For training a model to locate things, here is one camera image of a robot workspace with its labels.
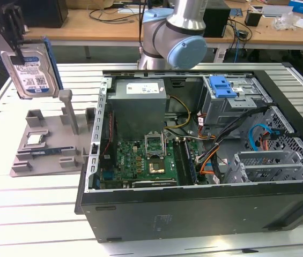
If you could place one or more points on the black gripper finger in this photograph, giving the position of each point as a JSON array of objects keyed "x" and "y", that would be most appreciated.
[{"x": 20, "y": 59}]

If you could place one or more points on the hard disk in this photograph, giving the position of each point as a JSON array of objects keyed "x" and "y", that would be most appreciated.
[{"x": 30, "y": 77}]

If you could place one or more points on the silver perforated disk bay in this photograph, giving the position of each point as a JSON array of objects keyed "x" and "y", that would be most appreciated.
[{"x": 264, "y": 155}]

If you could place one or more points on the large black box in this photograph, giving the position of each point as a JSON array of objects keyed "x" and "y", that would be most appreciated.
[{"x": 46, "y": 13}]

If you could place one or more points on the silver CPU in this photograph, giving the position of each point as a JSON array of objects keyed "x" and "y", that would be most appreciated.
[{"x": 35, "y": 140}]

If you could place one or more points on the dark blue RAM stick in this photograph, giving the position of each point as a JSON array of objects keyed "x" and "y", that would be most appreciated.
[{"x": 46, "y": 152}]

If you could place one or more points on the grey parts rack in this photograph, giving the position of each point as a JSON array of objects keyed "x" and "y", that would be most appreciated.
[{"x": 52, "y": 166}]

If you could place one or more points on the black case fan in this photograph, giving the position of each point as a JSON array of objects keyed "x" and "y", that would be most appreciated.
[{"x": 104, "y": 139}]

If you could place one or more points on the grey power supply unit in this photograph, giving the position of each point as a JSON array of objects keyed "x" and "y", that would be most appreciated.
[{"x": 137, "y": 112}]

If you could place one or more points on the green motherboard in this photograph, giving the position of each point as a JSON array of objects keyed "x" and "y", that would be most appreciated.
[{"x": 132, "y": 160}]

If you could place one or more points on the locking lever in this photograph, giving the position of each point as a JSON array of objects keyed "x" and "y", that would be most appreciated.
[{"x": 164, "y": 144}]

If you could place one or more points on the CPU socket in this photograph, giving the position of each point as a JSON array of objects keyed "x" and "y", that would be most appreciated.
[{"x": 156, "y": 167}]

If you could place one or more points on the black graphics card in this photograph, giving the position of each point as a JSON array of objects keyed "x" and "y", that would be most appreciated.
[{"x": 154, "y": 184}]

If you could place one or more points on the black RAM slot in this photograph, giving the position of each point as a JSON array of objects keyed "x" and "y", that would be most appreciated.
[{"x": 178, "y": 160}]

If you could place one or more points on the installed RAM stick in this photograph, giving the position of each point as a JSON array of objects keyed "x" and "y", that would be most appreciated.
[{"x": 190, "y": 163}]

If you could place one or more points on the black computer tower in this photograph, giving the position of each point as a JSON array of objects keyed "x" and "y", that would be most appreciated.
[{"x": 217, "y": 21}]

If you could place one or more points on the blue plastic drive latch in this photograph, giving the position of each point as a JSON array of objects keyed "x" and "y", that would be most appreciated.
[{"x": 222, "y": 87}]

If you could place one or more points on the silver drive cage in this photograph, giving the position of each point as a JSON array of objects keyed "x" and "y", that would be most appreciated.
[{"x": 221, "y": 109}]

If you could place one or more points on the black PC case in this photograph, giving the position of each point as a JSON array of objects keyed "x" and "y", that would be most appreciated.
[{"x": 167, "y": 214}]

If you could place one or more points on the small black box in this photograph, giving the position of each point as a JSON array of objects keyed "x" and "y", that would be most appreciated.
[{"x": 253, "y": 18}]

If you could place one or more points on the grey flat box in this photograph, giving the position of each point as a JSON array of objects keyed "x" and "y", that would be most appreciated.
[{"x": 277, "y": 10}]

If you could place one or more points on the clear plastic bits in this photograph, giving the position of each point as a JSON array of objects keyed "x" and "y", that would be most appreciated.
[{"x": 285, "y": 22}]

